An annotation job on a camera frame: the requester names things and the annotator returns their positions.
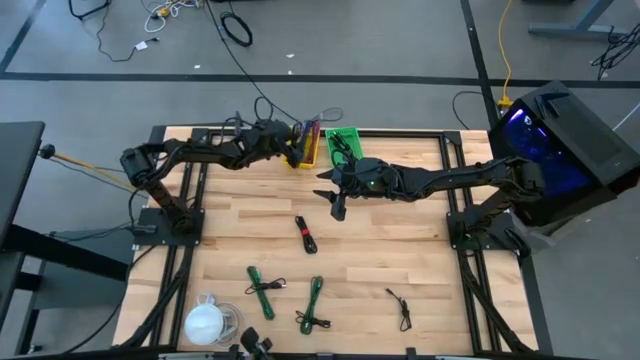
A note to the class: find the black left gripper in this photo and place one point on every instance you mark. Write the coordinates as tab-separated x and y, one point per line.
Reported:
270	137

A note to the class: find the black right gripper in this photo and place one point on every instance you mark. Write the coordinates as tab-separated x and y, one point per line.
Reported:
370	180

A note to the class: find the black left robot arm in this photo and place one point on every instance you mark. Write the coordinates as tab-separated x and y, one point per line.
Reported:
200	150

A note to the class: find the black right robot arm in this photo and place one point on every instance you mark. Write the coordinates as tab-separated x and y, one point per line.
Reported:
450	180

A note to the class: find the yellow plastic bin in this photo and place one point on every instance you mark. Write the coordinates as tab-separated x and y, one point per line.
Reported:
310	166

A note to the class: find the green plastic bin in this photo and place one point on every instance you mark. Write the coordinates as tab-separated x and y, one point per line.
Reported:
345	131

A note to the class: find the black corner plate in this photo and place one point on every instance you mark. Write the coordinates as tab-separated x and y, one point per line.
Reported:
156	135

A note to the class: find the black rounded object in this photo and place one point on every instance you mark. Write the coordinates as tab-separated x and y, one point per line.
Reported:
250	340

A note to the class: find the black computer case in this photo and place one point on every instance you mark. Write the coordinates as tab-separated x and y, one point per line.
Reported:
550	150

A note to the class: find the yellow stick with black knob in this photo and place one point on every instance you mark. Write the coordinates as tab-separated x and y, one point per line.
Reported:
47	151

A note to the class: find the black desk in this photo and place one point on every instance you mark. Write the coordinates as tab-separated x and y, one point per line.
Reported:
17	165

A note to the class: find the grey desk leg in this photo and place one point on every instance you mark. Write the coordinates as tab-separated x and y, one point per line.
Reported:
575	27

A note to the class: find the black upright post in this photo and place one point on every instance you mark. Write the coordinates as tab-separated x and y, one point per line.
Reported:
238	120

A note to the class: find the black aluminium table frame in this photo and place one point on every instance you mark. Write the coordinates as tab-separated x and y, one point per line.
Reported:
400	134

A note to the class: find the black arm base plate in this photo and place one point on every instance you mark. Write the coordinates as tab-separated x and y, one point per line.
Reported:
457	240
195	237

